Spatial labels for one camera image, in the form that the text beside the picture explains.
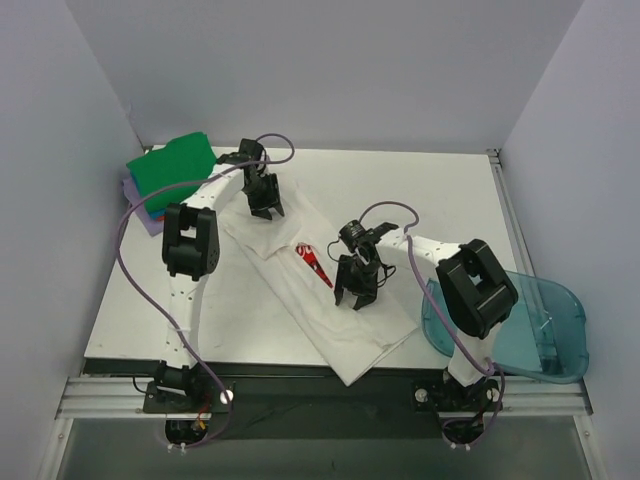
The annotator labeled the teal plastic bin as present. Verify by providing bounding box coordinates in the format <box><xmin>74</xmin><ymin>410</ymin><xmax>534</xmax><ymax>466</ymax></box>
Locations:
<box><xmin>419</xmin><ymin>269</ymin><xmax>591</xmax><ymax>385</ymax></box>

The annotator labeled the white t-shirt red print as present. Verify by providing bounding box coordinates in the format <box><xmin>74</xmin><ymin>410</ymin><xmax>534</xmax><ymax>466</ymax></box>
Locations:
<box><xmin>220</xmin><ymin>178</ymin><xmax>417</xmax><ymax>386</ymax></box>

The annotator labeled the aluminium frame rail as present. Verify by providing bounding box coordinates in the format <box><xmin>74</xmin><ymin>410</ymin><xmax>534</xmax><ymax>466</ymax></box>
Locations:
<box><xmin>42</xmin><ymin>149</ymin><xmax>603</xmax><ymax>479</ymax></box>

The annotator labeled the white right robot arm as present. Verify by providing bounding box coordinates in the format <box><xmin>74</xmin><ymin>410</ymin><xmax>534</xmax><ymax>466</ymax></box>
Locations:
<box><xmin>334</xmin><ymin>220</ymin><xmax>519</xmax><ymax>408</ymax></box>

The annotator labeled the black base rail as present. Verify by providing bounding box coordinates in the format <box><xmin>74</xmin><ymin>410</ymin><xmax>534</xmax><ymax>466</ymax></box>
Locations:
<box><xmin>82</xmin><ymin>358</ymin><xmax>501</xmax><ymax>441</ymax></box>

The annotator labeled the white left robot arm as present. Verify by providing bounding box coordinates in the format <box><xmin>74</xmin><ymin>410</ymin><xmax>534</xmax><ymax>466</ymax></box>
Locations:
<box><xmin>154</xmin><ymin>139</ymin><xmax>284</xmax><ymax>412</ymax></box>

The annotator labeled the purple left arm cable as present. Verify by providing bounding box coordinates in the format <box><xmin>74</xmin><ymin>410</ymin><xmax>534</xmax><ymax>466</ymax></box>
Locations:
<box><xmin>117</xmin><ymin>133</ymin><xmax>296</xmax><ymax>449</ymax></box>

